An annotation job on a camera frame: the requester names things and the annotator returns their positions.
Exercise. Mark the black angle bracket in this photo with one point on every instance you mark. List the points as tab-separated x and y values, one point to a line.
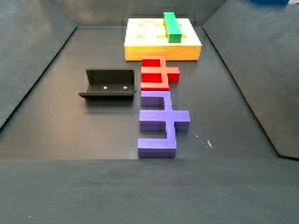
110	83

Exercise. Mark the yellow board with holes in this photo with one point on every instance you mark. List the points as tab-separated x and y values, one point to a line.
146	40

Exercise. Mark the long blue block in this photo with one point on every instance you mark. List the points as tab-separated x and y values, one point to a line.
271	2

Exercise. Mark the long green block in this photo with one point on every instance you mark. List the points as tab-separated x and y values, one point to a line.
171	27

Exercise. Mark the purple puzzle block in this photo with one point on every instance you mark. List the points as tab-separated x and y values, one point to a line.
162	119

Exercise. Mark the red puzzle block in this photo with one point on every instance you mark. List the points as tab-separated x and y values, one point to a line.
156	74

